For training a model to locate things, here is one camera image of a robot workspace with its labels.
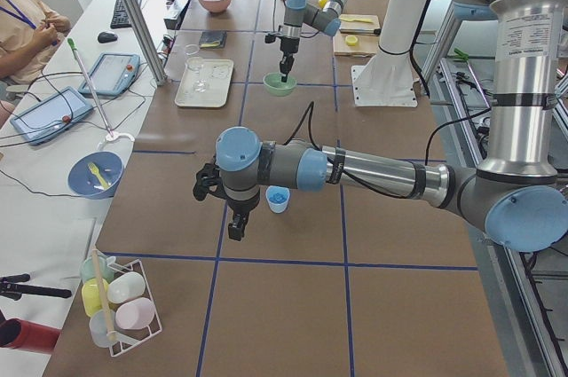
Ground clear cup in rack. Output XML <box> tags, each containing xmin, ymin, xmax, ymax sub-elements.
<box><xmin>89</xmin><ymin>310</ymin><xmax>117</xmax><ymax>348</ymax></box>

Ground yellow plastic knife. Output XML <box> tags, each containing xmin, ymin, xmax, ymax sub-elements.
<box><xmin>339</xmin><ymin>15</ymin><xmax>375</xmax><ymax>24</ymax></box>

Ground black computer mouse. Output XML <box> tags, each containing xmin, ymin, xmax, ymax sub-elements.
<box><xmin>97</xmin><ymin>31</ymin><xmax>118</xmax><ymax>44</ymax></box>

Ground clear ice cubes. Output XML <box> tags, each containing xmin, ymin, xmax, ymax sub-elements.
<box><xmin>270</xmin><ymin>192</ymin><xmax>286</xmax><ymax>203</ymax></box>

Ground aluminium frame post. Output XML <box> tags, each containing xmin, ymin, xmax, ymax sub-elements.
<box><xmin>122</xmin><ymin>0</ymin><xmax>167</xmax><ymax>86</ymax></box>

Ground person in beige shirt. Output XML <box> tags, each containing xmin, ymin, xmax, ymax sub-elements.
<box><xmin>1</xmin><ymin>0</ymin><xmax>72</xmax><ymax>84</ymax></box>

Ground black tripod handle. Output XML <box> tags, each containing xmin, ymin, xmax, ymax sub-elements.
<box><xmin>1</xmin><ymin>273</ymin><xmax>72</xmax><ymax>301</ymax></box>

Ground wooden rack handle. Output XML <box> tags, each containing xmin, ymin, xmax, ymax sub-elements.
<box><xmin>91</xmin><ymin>248</ymin><xmax>118</xmax><ymax>345</ymax></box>

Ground small clear glass dish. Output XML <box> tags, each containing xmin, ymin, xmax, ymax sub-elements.
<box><xmin>184</xmin><ymin>44</ymin><xmax>200</xmax><ymax>57</ymax></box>

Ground white cup in rack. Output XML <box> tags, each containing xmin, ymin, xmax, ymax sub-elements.
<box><xmin>107</xmin><ymin>271</ymin><xmax>146</xmax><ymax>304</ymax></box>

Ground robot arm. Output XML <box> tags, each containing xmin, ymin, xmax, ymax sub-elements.
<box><xmin>264</xmin><ymin>0</ymin><xmax>347</xmax><ymax>82</ymax></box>
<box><xmin>214</xmin><ymin>0</ymin><xmax>567</xmax><ymax>253</ymax></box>

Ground blue tablet near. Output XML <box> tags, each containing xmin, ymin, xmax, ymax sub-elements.
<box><xmin>10</xmin><ymin>87</ymin><xmax>93</xmax><ymax>145</ymax></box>

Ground blue tablet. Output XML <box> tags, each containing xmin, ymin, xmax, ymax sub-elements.
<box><xmin>89</xmin><ymin>52</ymin><xmax>141</xmax><ymax>97</ymax></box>
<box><xmin>10</xmin><ymin>87</ymin><xmax>93</xmax><ymax>145</ymax></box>

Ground blue bowl with fork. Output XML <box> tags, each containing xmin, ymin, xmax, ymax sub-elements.
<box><xmin>67</xmin><ymin>151</ymin><xmax>124</xmax><ymax>200</ymax></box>

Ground pink cup in rack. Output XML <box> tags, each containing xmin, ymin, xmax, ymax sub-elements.
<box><xmin>115</xmin><ymin>297</ymin><xmax>156</xmax><ymax>330</ymax></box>

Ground yellow cup in rack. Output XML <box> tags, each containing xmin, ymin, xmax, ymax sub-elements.
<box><xmin>81</xmin><ymin>278</ymin><xmax>102</xmax><ymax>318</ymax></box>

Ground yellow plastic fork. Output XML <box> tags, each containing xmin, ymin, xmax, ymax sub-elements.
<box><xmin>88</xmin><ymin>161</ymin><xmax>110</xmax><ymax>190</ymax></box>

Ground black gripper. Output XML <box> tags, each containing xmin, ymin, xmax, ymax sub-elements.
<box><xmin>264</xmin><ymin>32</ymin><xmax>300</xmax><ymax>82</ymax></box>
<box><xmin>226</xmin><ymin>194</ymin><xmax>259</xmax><ymax>240</ymax></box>

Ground green ceramic bowl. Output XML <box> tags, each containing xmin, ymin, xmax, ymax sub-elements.
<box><xmin>263</xmin><ymin>73</ymin><xmax>297</xmax><ymax>97</ymax></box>

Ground green cup in rack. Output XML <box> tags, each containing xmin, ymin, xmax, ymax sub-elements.
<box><xmin>80</xmin><ymin>256</ymin><xmax>114</xmax><ymax>283</ymax></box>

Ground black keyboard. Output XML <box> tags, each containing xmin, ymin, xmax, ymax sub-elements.
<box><xmin>109</xmin><ymin>0</ymin><xmax>145</xmax><ymax>30</ymax></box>

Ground metal handled knife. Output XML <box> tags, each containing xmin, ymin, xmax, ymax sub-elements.
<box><xmin>339</xmin><ymin>28</ymin><xmax>382</xmax><ymax>35</ymax></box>

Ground red cylinder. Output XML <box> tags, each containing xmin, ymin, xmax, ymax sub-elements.
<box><xmin>1</xmin><ymin>318</ymin><xmax>60</xmax><ymax>354</ymax></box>

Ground blue tablet far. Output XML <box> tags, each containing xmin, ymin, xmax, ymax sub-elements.
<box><xmin>89</xmin><ymin>52</ymin><xmax>141</xmax><ymax>97</ymax></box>

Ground clear wine glass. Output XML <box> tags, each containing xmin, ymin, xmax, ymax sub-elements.
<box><xmin>185</xmin><ymin>55</ymin><xmax>209</xmax><ymax>92</ymax></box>

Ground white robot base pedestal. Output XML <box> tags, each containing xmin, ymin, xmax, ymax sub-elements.
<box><xmin>352</xmin><ymin>0</ymin><xmax>428</xmax><ymax>107</ymax></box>

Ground light blue plastic cup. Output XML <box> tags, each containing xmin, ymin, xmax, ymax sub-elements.
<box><xmin>265</xmin><ymin>185</ymin><xmax>290</xmax><ymax>214</ymax></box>

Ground white wire cup rack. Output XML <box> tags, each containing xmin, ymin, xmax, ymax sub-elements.
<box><xmin>89</xmin><ymin>250</ymin><xmax>162</xmax><ymax>357</ymax></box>

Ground wooden cutting board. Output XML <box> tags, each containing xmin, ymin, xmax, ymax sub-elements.
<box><xmin>333</xmin><ymin>14</ymin><xmax>381</xmax><ymax>57</ymax></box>

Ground green tipped metal rod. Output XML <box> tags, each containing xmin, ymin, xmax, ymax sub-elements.
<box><xmin>67</xmin><ymin>36</ymin><xmax>135</xmax><ymax>151</ymax></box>

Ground beige bear tray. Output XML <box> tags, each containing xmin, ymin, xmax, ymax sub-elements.
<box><xmin>174</xmin><ymin>58</ymin><xmax>234</xmax><ymax>108</ymax></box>

